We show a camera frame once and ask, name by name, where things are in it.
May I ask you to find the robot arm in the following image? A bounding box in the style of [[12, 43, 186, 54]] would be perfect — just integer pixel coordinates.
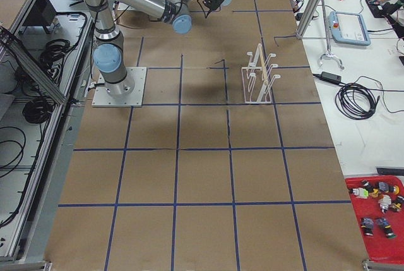
[[84, 0, 232, 98]]

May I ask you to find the blue teach pendant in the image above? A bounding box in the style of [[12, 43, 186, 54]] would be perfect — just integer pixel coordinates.
[[328, 11, 371, 46]]

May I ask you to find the red parts tray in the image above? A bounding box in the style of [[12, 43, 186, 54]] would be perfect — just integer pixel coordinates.
[[345, 176, 403, 264]]

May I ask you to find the white wire cup rack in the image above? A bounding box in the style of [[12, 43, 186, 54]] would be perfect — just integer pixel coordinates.
[[241, 43, 281, 104]]

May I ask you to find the aluminium frame post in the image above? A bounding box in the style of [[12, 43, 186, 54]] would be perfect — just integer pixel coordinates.
[[295, 0, 335, 40]]

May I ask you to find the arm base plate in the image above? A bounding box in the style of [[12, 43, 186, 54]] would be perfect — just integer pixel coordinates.
[[92, 67, 147, 107]]

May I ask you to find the coiled black cable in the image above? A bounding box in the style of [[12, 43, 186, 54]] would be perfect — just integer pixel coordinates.
[[335, 81, 379, 121]]

